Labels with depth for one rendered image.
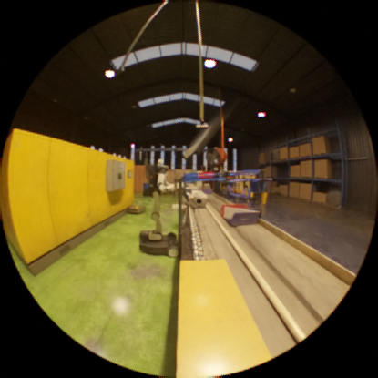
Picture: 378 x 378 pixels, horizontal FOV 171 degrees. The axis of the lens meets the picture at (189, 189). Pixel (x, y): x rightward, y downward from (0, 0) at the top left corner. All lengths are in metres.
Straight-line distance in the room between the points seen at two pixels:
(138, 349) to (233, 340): 0.98
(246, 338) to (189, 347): 0.14
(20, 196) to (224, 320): 2.14
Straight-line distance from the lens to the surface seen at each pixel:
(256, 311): 0.59
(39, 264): 2.34
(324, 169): 10.04
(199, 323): 0.42
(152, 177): 1.83
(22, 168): 2.07
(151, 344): 1.29
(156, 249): 2.07
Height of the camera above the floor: 1.23
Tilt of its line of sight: 5 degrees down
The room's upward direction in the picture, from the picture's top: 1 degrees clockwise
